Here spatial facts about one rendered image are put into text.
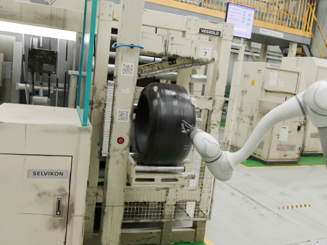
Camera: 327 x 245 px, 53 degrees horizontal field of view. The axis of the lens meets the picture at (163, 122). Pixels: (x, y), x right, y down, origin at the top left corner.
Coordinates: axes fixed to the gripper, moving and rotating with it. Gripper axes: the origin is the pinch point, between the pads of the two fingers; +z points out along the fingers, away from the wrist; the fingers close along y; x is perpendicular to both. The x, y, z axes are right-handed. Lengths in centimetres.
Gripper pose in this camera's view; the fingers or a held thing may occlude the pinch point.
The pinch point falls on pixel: (184, 124)
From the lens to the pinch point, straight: 192.8
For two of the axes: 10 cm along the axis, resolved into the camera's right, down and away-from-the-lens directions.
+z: -2.7, -3.0, 9.1
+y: -9.5, -0.7, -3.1
